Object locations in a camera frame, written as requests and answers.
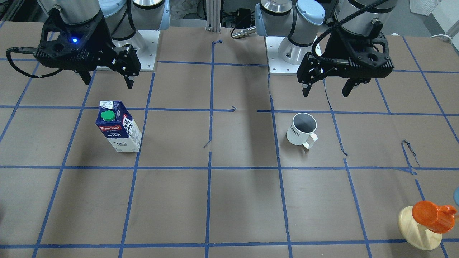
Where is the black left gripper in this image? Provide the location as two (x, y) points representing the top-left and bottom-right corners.
(297, 26), (394, 97)

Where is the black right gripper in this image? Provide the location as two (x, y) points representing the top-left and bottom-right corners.
(35, 8), (141, 89)

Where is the blue white milk carton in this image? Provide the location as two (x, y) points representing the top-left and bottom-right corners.
(95, 101), (142, 152)

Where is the white mug dark interior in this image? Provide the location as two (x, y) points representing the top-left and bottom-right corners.
(286, 113), (318, 149)

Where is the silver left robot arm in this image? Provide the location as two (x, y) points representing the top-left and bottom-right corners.
(255, 0), (397, 97)

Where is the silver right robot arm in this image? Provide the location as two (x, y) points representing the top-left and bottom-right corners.
(33, 0), (170, 88)

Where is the blue cup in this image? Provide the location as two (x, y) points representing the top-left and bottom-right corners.
(453, 187), (459, 206)

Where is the orange cup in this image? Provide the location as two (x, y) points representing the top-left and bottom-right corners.
(411, 201), (458, 234)

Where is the black electronics box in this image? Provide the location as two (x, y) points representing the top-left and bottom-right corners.
(231, 8), (255, 29)

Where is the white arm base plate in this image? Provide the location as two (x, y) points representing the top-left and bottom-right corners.
(265, 36), (312, 76)
(95, 30), (160, 71)

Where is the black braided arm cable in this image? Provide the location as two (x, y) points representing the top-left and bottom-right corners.
(311, 0), (381, 58)

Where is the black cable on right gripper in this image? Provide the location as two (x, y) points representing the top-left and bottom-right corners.
(6, 47), (63, 78)

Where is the aluminium frame post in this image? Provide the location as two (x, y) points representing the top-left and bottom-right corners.
(205, 0), (221, 34)

